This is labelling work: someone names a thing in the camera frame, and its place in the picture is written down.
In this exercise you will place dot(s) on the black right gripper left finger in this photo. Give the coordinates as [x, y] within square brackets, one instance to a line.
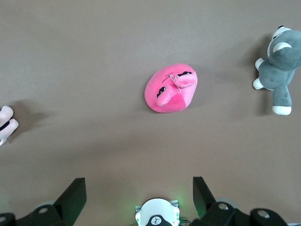
[68, 204]

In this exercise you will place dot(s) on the pale pink white plush puppy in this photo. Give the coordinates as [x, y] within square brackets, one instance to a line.
[7, 122]

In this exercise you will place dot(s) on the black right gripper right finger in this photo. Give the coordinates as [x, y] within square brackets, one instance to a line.
[205, 207]

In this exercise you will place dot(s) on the grey white plush husky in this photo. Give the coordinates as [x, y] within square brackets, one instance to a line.
[277, 75]

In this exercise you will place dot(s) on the bright pink round plush toy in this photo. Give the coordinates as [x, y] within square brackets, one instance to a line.
[160, 80]

